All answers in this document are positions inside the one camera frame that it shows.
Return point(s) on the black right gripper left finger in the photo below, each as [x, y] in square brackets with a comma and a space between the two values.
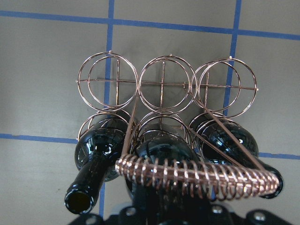
[88, 219]

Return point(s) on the dark glass wine bottle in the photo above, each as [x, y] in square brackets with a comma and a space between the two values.
[155, 184]

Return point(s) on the copper wire wine basket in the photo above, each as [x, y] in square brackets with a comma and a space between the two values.
[167, 94]

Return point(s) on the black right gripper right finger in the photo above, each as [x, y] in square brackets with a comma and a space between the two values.
[263, 217]

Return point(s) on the dark wine bottle in basket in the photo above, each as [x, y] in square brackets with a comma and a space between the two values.
[98, 147]

